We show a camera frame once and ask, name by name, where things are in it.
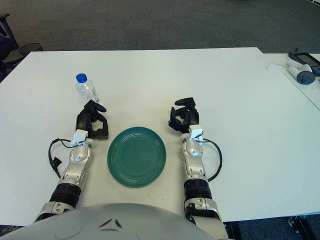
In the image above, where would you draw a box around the grey robot torso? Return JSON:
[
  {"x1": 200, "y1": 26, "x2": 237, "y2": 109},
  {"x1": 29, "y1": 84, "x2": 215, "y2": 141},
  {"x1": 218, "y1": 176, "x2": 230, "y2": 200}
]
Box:
[{"x1": 0, "y1": 202, "x2": 216, "y2": 240}]

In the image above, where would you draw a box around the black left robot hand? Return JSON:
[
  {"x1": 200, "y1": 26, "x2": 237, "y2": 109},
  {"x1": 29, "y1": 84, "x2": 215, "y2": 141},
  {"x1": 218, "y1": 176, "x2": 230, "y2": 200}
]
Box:
[{"x1": 75, "y1": 99, "x2": 110, "y2": 140}]

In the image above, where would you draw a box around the clear bottle with blue cap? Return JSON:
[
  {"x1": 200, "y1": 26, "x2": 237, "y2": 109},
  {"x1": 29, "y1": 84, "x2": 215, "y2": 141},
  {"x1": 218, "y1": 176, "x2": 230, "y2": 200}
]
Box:
[{"x1": 75, "y1": 73, "x2": 100, "y2": 104}]

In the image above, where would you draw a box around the thin white cable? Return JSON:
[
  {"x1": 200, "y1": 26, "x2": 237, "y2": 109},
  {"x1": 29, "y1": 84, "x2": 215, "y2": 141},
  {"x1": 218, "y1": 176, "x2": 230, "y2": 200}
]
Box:
[{"x1": 266, "y1": 61, "x2": 288, "y2": 71}]

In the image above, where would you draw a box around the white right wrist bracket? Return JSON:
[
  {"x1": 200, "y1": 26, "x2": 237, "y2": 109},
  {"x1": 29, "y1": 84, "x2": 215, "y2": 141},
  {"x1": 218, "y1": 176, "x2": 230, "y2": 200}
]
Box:
[{"x1": 188, "y1": 125, "x2": 205, "y2": 141}]

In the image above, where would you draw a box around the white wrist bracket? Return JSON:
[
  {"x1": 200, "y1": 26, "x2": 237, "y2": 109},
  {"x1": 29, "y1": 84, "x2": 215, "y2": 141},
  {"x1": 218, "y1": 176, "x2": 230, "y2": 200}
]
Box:
[
  {"x1": 188, "y1": 125, "x2": 205, "y2": 141},
  {"x1": 69, "y1": 129, "x2": 90, "y2": 147}
]

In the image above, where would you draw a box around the white handheld controller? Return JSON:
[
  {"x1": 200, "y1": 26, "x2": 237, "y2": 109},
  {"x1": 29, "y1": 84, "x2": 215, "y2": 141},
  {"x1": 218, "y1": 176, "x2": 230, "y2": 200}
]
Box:
[{"x1": 286, "y1": 58, "x2": 315, "y2": 86}]

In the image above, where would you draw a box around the black office chair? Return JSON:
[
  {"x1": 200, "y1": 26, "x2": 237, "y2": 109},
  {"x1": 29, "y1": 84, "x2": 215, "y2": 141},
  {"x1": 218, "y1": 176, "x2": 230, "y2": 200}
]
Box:
[{"x1": 0, "y1": 12, "x2": 21, "y2": 81}]

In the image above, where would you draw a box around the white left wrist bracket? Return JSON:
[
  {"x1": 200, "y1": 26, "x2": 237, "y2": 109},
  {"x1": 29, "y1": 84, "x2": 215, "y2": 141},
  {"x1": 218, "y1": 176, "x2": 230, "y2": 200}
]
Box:
[{"x1": 69, "y1": 129, "x2": 90, "y2": 147}]

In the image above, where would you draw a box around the green round plate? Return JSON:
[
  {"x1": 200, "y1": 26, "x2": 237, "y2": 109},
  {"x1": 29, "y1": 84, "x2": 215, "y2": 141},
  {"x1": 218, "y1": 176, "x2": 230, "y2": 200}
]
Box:
[{"x1": 107, "y1": 126, "x2": 168, "y2": 189}]

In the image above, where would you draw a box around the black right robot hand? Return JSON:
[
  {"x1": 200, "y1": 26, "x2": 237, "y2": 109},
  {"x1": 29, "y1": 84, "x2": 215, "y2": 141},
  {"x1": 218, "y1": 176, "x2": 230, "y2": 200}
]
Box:
[{"x1": 167, "y1": 96, "x2": 201, "y2": 135}]

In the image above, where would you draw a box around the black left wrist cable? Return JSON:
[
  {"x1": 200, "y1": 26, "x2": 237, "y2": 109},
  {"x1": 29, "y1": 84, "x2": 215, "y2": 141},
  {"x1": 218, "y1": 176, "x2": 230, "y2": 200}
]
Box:
[{"x1": 48, "y1": 138, "x2": 76, "y2": 179}]

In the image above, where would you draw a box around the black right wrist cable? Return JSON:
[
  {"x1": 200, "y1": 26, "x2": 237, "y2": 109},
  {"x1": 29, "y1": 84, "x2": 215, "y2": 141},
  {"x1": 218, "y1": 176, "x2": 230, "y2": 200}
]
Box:
[{"x1": 197, "y1": 138, "x2": 223, "y2": 182}]

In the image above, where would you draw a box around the black handheld device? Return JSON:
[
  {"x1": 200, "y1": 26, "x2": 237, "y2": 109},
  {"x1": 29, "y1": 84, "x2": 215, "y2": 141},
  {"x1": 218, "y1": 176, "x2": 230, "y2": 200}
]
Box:
[{"x1": 288, "y1": 47, "x2": 320, "y2": 68}]

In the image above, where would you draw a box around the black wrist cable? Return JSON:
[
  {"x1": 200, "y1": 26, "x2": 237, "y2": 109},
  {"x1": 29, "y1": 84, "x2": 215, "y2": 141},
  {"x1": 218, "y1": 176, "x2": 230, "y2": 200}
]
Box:
[
  {"x1": 48, "y1": 138, "x2": 76, "y2": 179},
  {"x1": 197, "y1": 138, "x2": 223, "y2": 182}
]

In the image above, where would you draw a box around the black table foot caster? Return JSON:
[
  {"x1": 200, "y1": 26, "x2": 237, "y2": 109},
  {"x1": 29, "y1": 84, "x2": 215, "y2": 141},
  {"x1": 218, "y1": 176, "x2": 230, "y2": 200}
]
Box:
[{"x1": 287, "y1": 216, "x2": 320, "y2": 235}]

